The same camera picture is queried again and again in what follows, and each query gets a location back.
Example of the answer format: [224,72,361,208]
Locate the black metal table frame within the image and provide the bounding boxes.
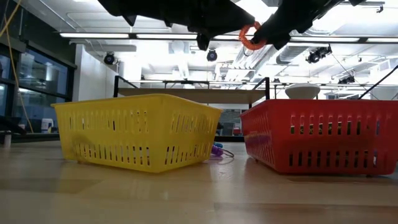
[0,132,246,144]

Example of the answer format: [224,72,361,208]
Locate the long black cable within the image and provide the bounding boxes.
[357,64,398,101]

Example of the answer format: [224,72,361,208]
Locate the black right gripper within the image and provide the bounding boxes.
[250,0,343,50]

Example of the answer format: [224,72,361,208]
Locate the small grey post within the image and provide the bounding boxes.
[2,130,13,149]

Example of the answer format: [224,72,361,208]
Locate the silver air duct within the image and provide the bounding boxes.
[236,0,346,66]

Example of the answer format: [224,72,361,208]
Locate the orange spiral coil band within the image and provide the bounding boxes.
[238,21,268,51]

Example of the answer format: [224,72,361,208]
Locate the white dome metal lamp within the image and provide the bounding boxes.
[285,83,322,101]

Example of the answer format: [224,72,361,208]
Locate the white plastic container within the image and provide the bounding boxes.
[40,118,55,134]

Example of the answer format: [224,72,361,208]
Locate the yellow plastic basket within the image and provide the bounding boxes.
[51,93,223,174]

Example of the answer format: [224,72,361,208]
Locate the dark framed window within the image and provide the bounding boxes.
[0,18,77,134]

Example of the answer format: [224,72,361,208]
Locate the black ceiling light cluster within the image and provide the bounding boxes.
[305,45,333,65]
[338,75,356,85]

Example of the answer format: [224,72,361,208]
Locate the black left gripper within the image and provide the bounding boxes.
[98,0,256,52]

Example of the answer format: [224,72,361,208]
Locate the hanging yellow cord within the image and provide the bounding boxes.
[0,0,34,134]

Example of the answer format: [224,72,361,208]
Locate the red plastic basket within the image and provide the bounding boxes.
[240,99,398,176]

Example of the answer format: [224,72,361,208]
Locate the long ceiling light strip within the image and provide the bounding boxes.
[58,32,398,45]

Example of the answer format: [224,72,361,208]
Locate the wooden shelf riser black legs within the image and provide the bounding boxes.
[113,75,271,110]

